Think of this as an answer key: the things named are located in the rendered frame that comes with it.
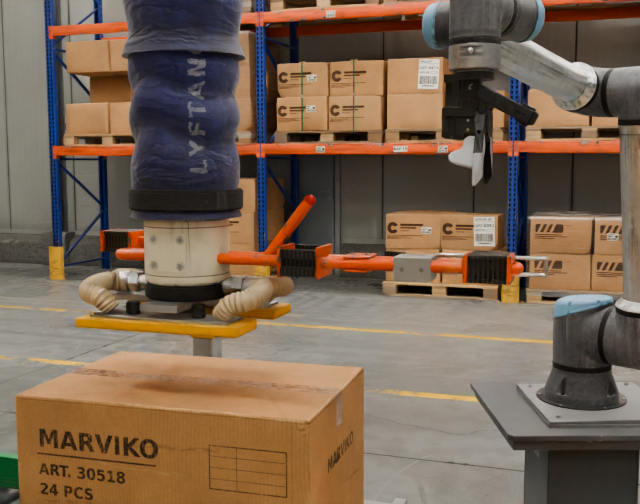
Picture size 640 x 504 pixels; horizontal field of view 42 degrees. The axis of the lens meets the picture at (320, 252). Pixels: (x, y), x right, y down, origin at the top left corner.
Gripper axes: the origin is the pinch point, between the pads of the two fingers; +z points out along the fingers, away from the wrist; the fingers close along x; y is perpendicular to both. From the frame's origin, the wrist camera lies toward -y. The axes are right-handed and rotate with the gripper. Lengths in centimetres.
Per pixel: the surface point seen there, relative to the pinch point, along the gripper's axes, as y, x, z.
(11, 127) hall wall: 779, -844, -57
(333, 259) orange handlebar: 27.1, 3.8, 13.7
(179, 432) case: 52, 19, 45
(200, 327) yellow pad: 49, 16, 26
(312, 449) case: 27, 17, 46
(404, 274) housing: 13.6, 3.9, 16.0
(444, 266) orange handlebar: 6.3, 3.7, 14.3
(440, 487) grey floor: 44, -196, 135
